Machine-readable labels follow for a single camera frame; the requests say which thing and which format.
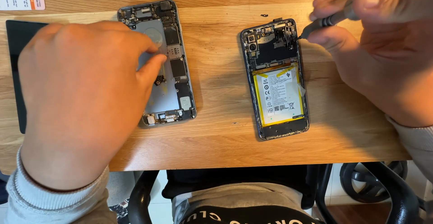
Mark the opened silver phone chassis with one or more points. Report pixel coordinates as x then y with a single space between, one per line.
174 82

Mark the black phone screen panel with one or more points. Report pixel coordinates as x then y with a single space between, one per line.
17 51

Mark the black round chair base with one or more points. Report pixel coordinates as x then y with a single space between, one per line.
358 183

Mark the black white patterned object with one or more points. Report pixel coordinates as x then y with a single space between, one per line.
121 210

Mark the person's right hand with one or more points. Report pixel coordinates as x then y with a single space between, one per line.
389 65

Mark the black office chair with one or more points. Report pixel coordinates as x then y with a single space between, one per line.
143 200

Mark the person's left hand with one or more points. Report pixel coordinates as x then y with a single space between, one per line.
77 92

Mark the opened blue phone chassis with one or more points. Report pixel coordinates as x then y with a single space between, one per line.
270 51

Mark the person's grey black shirt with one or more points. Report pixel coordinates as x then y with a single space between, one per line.
236 198

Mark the grey black precision screwdriver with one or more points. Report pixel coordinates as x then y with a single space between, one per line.
324 21

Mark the yellow white phone battery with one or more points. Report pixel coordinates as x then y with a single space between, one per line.
279 95

